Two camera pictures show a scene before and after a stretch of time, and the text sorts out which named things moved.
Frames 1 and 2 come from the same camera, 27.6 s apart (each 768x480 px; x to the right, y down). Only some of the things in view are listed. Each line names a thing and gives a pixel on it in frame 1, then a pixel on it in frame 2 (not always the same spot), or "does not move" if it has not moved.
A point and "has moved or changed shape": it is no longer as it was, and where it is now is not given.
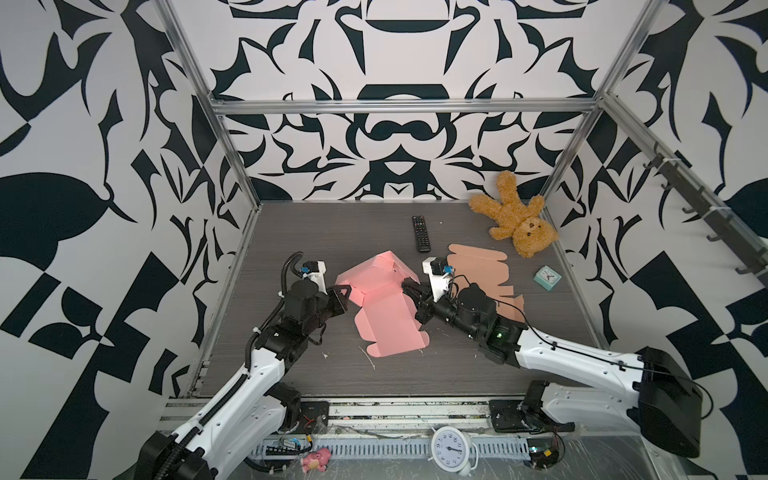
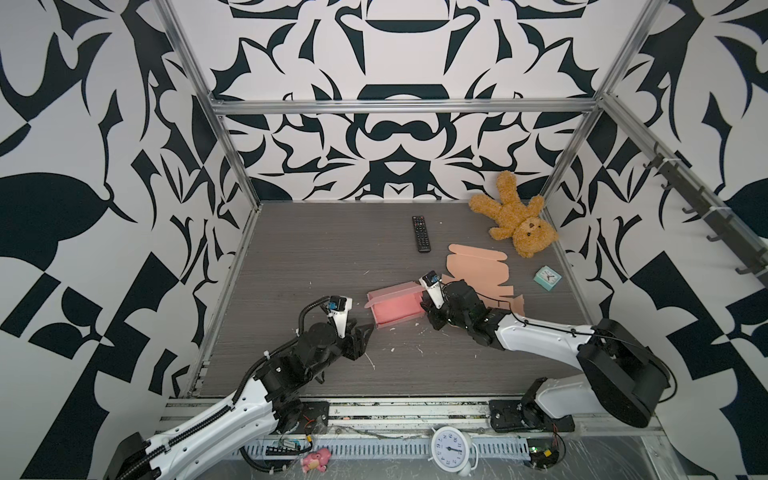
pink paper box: x=388 y=314 has moved or changed shape
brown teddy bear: x=523 y=224 does not move
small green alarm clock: x=547 y=278 does not move
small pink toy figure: x=318 y=460 does not move
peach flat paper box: x=490 y=271 does not move
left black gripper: x=337 y=300 → x=353 y=345
